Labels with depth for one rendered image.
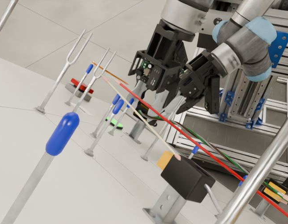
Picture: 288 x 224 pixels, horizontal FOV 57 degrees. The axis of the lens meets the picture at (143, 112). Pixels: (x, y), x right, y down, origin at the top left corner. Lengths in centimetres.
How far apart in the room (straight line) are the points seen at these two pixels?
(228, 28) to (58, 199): 74
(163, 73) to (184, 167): 24
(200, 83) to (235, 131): 121
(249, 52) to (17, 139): 57
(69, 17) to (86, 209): 328
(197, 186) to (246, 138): 158
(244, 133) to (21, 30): 258
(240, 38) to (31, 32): 282
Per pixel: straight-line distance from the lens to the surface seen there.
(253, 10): 86
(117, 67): 259
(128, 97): 56
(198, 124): 185
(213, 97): 74
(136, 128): 65
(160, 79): 50
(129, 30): 311
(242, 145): 183
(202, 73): 71
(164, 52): 50
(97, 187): 30
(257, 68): 80
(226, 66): 70
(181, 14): 48
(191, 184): 29
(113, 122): 64
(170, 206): 31
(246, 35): 72
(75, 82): 76
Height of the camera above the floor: 162
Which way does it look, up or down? 48 degrees down
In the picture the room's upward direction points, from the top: straight up
